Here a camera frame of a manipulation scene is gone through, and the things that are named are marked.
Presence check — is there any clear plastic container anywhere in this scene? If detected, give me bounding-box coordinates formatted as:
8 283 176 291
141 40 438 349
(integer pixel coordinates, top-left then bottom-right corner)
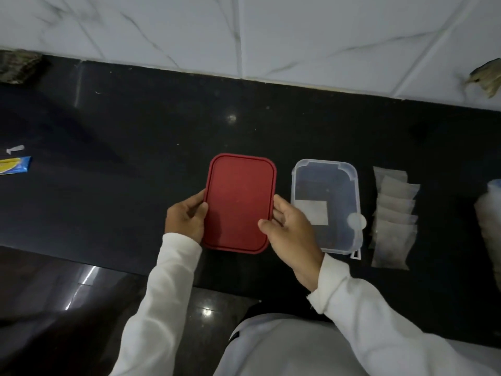
290 158 363 255

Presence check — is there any red plastic container lid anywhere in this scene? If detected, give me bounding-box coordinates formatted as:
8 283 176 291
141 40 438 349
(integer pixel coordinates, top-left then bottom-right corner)
201 153 277 255

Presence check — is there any white paper sachet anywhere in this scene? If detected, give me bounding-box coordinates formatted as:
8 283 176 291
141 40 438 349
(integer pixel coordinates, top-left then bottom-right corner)
294 199 329 226

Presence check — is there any small clear plastic packet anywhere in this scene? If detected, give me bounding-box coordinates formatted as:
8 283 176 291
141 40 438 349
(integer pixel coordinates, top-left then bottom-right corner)
373 166 408 184
370 219 418 270
377 193 416 214
380 175 420 199
373 207 419 225

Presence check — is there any person's left hand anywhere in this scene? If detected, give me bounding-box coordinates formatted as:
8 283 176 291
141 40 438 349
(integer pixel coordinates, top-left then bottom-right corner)
164 189 209 244

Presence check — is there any crumpled brown cloth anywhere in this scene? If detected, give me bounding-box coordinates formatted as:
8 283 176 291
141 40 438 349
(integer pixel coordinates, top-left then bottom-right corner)
465 58 501 99

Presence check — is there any white plastic bag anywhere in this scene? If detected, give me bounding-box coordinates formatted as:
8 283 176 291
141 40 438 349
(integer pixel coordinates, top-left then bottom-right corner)
474 179 501 291

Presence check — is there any blue and yellow tube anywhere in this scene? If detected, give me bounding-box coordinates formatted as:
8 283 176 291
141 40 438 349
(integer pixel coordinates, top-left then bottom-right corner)
0 156 33 176

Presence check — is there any person's left forearm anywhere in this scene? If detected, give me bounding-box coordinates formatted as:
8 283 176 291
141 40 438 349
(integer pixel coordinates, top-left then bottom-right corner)
109 232 203 376

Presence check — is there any person's right hand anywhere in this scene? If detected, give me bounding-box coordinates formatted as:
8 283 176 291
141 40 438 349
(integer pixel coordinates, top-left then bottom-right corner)
258 194 326 292

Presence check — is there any brown scrubbing pad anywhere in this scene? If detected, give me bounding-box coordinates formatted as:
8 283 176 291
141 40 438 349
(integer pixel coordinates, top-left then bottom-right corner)
0 50 44 85

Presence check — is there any person's right forearm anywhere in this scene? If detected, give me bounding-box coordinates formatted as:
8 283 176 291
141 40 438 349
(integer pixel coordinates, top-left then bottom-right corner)
308 253 501 376

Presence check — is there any person's white shirt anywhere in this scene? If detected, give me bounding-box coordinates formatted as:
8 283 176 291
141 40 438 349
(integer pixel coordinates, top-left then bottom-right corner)
213 312 370 376

